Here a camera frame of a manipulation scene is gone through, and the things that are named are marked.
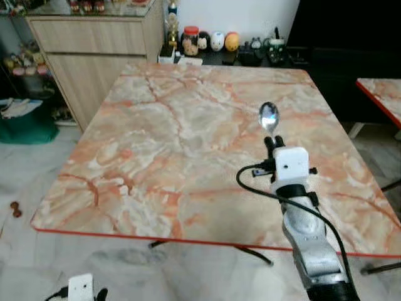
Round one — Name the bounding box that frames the silver metal spoon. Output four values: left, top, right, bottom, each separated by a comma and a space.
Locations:
259, 102, 281, 136

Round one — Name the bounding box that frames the large marble pattern folding table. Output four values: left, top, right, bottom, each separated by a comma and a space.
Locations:
30, 61, 401, 267

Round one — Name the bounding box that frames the green white mug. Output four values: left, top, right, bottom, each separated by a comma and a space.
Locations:
266, 28, 286, 65

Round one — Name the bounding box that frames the grey totoro figurine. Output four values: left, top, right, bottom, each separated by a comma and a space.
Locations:
248, 37, 264, 56

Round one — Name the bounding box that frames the yellow egg figurine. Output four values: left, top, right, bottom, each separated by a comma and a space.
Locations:
224, 32, 240, 52

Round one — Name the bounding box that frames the small marble pattern side table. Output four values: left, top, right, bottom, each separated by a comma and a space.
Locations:
348, 77, 401, 139

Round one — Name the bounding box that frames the white egg figurine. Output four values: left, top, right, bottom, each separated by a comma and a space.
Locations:
210, 31, 225, 52

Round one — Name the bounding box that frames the brown object on floor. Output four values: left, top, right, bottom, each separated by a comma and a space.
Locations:
9, 201, 23, 219

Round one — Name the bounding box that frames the black egg figurine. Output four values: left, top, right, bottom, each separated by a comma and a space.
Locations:
198, 31, 211, 52

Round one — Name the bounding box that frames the red lid glass jar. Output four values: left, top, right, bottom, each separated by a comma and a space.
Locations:
182, 26, 200, 57

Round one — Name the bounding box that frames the small white box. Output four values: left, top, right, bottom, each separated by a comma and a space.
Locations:
158, 45, 177, 64

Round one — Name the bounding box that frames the gold trophy ornament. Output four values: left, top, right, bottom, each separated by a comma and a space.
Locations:
165, 0, 179, 50

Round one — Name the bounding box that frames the green storage basket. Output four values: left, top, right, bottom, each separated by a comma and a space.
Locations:
0, 99, 61, 145

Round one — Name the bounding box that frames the light wooden cabinet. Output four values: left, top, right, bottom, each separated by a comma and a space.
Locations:
25, 0, 166, 130

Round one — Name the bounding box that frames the shelf with small toys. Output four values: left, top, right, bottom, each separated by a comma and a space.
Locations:
0, 13, 52, 101

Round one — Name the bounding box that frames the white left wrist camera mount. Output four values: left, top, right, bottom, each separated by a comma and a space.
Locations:
68, 273, 95, 301

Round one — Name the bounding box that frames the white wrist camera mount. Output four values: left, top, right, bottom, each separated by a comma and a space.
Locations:
68, 273, 95, 301
273, 147, 310, 184

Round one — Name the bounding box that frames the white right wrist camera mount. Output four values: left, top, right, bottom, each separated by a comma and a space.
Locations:
273, 147, 310, 184

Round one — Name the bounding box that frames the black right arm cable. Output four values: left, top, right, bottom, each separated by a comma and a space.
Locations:
236, 164, 353, 292

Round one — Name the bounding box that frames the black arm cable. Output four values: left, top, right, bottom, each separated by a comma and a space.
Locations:
236, 164, 353, 292
44, 287, 69, 301

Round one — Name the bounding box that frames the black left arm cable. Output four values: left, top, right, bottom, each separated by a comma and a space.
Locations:
44, 287, 69, 301

